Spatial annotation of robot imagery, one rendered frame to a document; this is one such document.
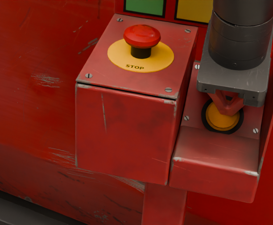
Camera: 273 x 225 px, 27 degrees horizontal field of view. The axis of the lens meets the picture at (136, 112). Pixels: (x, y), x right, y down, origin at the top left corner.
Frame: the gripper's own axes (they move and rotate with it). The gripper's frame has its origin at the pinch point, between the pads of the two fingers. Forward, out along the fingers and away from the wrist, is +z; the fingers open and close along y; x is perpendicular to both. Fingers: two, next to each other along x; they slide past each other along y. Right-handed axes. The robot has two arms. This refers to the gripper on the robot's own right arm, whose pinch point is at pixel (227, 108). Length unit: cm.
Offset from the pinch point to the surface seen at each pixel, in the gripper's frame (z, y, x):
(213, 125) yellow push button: 1.5, -1.5, 1.2
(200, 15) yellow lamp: -4.5, 9.5, 4.9
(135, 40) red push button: -8.2, 0.1, 10.3
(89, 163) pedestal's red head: 3.2, -8.3, 13.8
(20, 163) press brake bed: 53, 19, 42
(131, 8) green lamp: -4.2, 9.4, 13.2
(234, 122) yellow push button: 1.2, -0.8, -1.1
